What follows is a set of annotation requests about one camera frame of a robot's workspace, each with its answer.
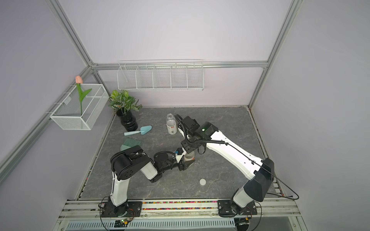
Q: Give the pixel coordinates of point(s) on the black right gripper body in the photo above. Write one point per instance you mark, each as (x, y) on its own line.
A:
(187, 145)

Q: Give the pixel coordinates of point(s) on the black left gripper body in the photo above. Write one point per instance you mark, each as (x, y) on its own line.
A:
(180, 166)

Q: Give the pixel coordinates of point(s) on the clear bottle red cream label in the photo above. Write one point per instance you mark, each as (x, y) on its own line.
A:
(189, 156)

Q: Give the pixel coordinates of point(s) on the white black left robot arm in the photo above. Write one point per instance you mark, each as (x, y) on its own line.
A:
(128, 162)

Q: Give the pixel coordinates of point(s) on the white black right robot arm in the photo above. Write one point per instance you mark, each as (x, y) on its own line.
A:
(258, 172)

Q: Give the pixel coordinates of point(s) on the white bottle cap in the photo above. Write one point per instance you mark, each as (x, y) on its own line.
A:
(202, 182)

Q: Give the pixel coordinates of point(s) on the clear bottle yellow white label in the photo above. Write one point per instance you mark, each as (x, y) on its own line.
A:
(171, 124)

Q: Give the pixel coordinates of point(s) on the light blue plastic trowel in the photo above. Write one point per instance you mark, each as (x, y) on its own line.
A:
(143, 130)

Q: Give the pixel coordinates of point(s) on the green hand brush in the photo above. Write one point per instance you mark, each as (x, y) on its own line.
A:
(132, 142)

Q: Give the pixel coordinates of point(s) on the black glossy plant vase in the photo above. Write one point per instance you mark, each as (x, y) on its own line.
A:
(127, 120)

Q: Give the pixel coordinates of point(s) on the green artificial leafy plant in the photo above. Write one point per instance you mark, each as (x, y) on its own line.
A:
(122, 101)

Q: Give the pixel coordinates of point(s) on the pink artificial tulip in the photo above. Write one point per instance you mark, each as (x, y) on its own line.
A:
(82, 93)

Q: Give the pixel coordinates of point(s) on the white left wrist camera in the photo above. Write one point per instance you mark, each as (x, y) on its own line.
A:
(179, 153)

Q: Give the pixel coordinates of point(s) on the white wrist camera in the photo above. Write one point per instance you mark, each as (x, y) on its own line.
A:
(179, 153)
(180, 130)

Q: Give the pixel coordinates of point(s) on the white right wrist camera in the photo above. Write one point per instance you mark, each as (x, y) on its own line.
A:
(180, 130)

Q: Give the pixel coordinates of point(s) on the white wire wall shelf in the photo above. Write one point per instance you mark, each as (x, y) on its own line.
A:
(177, 74)

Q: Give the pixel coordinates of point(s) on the grey slotted cable duct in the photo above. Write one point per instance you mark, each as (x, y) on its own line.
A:
(150, 224)

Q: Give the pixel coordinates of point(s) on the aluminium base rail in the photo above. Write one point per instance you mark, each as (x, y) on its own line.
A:
(183, 208)

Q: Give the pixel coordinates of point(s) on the aluminium frame profiles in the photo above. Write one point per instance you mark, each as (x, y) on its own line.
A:
(21, 149)

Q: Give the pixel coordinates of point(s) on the white wire basket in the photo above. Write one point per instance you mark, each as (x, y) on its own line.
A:
(67, 115)

